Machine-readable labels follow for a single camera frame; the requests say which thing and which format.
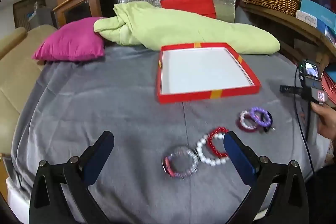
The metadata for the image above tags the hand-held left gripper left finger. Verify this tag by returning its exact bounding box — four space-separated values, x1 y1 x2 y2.
29 131 115 224

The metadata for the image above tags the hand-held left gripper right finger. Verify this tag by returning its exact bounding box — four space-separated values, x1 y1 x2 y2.
223 131 310 224

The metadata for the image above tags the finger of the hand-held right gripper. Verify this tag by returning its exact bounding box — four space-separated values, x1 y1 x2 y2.
280 85 305 95

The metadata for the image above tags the maroon hair tie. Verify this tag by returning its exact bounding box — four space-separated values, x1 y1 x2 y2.
236 118 263 134

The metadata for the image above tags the red bead bracelet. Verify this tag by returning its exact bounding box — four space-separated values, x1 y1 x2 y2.
206 127 231 158

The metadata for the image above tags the white pink bead bracelet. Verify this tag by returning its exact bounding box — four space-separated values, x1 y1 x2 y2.
240 110 260 130

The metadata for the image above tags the black hair tie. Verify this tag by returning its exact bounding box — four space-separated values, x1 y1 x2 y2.
259 111 276 134

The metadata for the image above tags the clear pink bead bracelet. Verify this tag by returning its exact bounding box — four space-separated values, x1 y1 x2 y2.
164 145 200 179

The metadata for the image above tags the red shallow cardboard box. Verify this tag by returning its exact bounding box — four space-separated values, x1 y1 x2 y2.
157 42 261 104

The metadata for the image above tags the person's right hand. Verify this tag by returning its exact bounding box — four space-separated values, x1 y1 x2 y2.
311 103 336 140

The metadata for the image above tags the grey blanket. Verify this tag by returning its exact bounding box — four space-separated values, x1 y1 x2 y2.
10 44 331 224

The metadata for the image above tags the wooden shelf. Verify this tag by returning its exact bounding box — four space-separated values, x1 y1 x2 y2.
240 1 336 62

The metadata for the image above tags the blue and white box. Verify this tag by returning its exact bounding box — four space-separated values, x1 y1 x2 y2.
295 0 336 30

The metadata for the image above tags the person's dark clothing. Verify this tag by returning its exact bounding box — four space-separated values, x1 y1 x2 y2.
304 164 336 224

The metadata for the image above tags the beige sofa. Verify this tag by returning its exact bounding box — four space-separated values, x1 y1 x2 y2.
0 25 57 153

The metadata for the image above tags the magenta pillow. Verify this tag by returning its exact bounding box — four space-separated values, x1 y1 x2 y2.
33 17 106 62

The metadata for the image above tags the light green quilt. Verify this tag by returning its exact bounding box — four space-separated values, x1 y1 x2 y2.
94 2 281 54

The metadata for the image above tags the red pillow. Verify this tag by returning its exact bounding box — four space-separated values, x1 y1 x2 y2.
160 0 217 19

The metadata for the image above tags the window grille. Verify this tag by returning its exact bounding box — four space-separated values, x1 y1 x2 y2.
13 0 54 31

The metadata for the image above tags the purple bead bracelet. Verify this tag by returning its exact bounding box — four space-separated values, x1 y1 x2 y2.
249 107 271 127

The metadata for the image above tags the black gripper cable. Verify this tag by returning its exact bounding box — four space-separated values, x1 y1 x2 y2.
293 67 315 177

